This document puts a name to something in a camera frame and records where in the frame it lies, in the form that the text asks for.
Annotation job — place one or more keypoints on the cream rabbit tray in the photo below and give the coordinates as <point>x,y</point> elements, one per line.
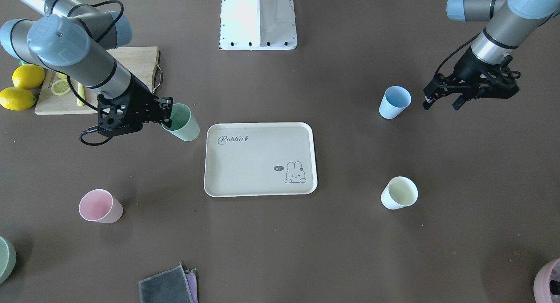
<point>260,159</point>

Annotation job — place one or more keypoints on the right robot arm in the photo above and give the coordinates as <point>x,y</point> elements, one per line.
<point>74,38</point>

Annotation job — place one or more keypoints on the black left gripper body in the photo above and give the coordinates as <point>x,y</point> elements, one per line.
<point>467,67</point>

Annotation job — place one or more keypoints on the green cup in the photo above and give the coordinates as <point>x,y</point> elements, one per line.
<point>183,123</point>

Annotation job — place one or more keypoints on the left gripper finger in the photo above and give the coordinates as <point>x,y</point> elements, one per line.
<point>428,102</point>
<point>461,100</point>

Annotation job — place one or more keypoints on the grey folded cloth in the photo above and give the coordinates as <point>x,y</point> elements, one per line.
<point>166,287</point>

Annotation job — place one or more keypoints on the whole lemon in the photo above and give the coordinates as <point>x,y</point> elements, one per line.
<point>28,76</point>
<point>14,98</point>

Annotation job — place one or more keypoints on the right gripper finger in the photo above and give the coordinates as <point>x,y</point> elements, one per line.
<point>165,102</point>
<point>164,119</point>

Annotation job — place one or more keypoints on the lemon slice upper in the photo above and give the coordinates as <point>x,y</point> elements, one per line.
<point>60,87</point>

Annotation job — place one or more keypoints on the purple cloth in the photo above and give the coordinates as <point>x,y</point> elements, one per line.
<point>191,278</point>

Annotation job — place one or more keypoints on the pink cup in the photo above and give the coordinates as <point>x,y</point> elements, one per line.
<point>99,206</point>

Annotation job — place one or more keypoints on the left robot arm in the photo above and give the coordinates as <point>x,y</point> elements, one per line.
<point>508,24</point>

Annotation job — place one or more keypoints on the yellow plastic knife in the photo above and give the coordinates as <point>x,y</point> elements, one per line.
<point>81,98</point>

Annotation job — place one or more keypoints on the cream cup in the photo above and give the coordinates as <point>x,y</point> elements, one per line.
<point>400,192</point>

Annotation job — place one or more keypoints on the whole lemon upper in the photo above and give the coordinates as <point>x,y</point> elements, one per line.
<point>28,76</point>

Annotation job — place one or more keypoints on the wooden cutting board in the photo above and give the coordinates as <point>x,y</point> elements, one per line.
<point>141,61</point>

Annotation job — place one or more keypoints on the green bowl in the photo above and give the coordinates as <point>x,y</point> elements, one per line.
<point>7,259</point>

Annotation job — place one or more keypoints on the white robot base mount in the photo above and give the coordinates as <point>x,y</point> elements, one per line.
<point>250,25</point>

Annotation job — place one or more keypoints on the blue cup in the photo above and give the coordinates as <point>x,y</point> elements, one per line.
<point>394,101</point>

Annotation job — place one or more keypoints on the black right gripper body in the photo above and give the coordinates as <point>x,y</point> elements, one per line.
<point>141,98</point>

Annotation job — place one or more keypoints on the whole lemon lower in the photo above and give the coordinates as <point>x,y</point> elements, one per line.
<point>14,98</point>

